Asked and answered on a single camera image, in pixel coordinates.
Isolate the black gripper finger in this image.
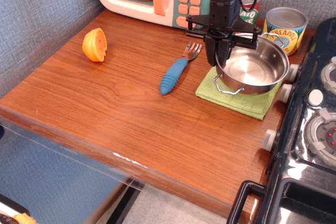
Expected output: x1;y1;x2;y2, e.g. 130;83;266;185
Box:
204;36;218;67
216;39;233;67

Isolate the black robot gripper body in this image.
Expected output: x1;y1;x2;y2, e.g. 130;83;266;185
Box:
186;0;260;50

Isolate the stainless steel pot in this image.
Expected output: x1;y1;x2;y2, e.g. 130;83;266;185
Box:
213;33;290;95

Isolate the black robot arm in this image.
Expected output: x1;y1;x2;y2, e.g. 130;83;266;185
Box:
186;0;261;67

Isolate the tomato sauce can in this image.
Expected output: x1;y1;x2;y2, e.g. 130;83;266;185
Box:
239;0;261;27

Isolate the pineapple slices can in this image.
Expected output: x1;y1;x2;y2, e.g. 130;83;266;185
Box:
262;7;308;56

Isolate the green folded cloth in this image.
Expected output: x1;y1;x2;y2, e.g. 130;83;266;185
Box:
195;67;282;120

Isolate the white stove knob upper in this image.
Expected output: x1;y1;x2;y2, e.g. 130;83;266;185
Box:
286;64;300;82

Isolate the white stove knob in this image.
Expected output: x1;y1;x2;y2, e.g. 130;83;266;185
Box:
279;84;293;103
262;129;277;152
286;64;300;82

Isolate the white stove knob middle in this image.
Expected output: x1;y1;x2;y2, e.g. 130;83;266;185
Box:
279;84;293;103

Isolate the white stove knob lower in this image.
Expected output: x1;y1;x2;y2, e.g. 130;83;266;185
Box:
262;129;277;152

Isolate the orange half toy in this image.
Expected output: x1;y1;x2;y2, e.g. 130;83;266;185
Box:
82;28;107;62

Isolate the black toy stove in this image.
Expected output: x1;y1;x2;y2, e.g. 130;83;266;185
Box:
227;18;335;223

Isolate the orange object bottom left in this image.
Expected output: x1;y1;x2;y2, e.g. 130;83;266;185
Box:
13;213;37;224

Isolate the blue handled fork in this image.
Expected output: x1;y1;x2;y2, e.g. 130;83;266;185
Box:
160;41;203;95

